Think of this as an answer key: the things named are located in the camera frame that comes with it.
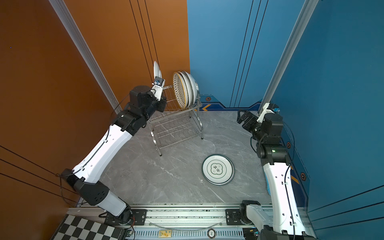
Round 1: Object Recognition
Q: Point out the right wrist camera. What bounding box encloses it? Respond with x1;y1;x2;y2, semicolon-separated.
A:
257;103;280;123

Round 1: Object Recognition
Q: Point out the black white checkerboard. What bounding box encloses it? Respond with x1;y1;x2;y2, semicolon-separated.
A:
51;215;127;240

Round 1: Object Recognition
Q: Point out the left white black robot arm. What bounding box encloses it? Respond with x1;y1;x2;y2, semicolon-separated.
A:
60;85;167;224

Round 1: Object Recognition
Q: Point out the chrome wire dish rack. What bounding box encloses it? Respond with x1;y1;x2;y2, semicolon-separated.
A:
149;85;204;156

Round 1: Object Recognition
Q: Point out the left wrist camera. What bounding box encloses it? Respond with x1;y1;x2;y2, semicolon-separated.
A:
151;77;165;101

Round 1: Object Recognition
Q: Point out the white plate grey pattern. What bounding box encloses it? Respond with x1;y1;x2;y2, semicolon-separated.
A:
202;155;235;186
154;61;164;87

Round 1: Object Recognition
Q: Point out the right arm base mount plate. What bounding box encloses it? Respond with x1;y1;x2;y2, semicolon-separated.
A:
225;209;244;226

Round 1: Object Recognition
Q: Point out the large white plate black rim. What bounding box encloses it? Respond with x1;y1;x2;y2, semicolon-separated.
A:
181;71;198;107

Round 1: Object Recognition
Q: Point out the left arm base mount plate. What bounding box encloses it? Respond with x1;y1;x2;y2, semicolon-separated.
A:
104;209;148;226

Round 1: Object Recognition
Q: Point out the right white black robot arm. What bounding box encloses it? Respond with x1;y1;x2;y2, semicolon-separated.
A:
237;110;314;240

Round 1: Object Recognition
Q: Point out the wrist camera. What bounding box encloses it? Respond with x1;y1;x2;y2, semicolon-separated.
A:
257;103;280;123
151;77;165;101

